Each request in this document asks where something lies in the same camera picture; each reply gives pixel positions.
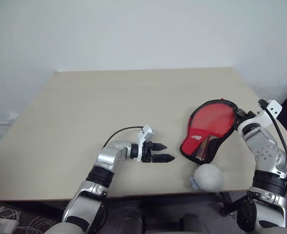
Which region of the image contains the small pale blue object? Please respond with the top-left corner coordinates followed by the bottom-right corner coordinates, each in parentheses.
top-left (190, 176), bottom-right (201, 191)

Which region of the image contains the white wall cable duct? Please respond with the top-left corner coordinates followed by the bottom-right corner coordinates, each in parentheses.
top-left (0, 111), bottom-right (20, 128)

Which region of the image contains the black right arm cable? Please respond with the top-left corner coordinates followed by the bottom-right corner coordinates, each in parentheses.
top-left (258, 98), bottom-right (287, 183)

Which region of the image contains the white cable bundle with strip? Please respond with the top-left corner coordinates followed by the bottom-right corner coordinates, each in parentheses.
top-left (0, 204), bottom-right (21, 234)

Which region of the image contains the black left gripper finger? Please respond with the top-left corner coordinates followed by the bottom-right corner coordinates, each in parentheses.
top-left (153, 153), bottom-right (175, 164)
top-left (153, 142), bottom-right (168, 151)

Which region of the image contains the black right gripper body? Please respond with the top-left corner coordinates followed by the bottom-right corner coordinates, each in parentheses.
top-left (239, 110), bottom-right (256, 122)

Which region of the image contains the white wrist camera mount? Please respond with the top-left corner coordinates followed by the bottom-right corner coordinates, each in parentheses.
top-left (237, 98), bottom-right (283, 131)
top-left (135, 124), bottom-right (156, 164)

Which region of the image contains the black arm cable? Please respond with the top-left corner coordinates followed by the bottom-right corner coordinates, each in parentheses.
top-left (258, 98), bottom-right (287, 183)
top-left (105, 125), bottom-right (144, 147)

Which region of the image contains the white round ball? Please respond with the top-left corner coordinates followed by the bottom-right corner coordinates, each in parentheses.
top-left (193, 163), bottom-right (224, 191)

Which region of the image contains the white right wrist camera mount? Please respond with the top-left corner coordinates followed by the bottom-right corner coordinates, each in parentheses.
top-left (237, 98), bottom-right (283, 131)

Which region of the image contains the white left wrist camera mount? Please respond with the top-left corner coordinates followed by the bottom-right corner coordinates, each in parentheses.
top-left (135, 124), bottom-right (156, 164)

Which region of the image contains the black table frame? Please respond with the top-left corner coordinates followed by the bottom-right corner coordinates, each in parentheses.
top-left (218, 189), bottom-right (250, 217)

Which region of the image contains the red round object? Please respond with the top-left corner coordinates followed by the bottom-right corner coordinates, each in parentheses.
top-left (191, 100), bottom-right (236, 157)

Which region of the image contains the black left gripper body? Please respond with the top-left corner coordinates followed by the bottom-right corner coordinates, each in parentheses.
top-left (142, 141), bottom-right (156, 164)

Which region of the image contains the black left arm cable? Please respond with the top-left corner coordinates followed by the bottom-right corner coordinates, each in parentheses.
top-left (105, 125), bottom-right (144, 147)

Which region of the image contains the red mesh pouch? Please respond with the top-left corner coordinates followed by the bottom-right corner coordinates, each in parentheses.
top-left (179, 98), bottom-right (241, 164)

